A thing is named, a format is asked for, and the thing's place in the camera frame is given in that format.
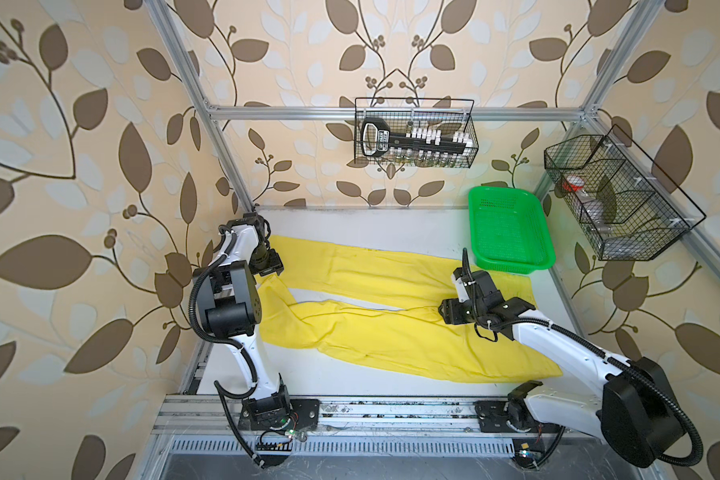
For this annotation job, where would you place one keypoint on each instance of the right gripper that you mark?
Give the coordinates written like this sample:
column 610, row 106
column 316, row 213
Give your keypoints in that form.
column 449, row 311

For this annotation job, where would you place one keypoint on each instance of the yellow trousers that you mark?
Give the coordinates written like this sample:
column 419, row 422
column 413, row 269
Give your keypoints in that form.
column 379, row 309

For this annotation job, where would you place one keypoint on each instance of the black wire basket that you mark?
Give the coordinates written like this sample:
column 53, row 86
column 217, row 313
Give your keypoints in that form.
column 634, row 208
column 446, row 114

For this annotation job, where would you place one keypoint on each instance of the red capped bottle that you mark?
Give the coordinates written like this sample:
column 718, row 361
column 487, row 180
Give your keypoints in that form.
column 573, row 184

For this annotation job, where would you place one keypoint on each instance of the green plastic basket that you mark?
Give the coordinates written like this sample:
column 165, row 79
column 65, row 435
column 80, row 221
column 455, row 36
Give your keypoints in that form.
column 508, row 231

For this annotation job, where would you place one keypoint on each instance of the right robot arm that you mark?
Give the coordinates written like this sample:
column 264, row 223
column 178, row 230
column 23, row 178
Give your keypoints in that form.
column 628, row 404

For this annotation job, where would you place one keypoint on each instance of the black wire basket centre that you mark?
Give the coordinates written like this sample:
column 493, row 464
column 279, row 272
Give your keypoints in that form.
column 446, row 114

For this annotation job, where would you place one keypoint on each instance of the black wire basket right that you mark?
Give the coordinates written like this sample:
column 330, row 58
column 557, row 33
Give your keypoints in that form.
column 634, row 208

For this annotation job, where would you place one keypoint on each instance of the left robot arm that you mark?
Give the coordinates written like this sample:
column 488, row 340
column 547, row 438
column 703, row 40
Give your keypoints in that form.
column 225, row 308

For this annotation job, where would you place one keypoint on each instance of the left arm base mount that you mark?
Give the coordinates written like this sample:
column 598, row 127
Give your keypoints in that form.
column 279, row 414

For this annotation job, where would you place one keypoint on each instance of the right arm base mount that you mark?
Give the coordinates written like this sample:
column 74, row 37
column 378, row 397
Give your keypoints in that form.
column 507, row 417

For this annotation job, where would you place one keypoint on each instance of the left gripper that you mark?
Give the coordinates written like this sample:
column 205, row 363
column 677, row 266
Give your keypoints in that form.
column 273, row 263

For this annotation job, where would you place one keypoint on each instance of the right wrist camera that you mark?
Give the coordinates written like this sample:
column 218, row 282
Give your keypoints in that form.
column 460, row 285

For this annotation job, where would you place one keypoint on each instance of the black tool with white pegs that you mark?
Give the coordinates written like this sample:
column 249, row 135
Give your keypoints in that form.
column 378, row 138

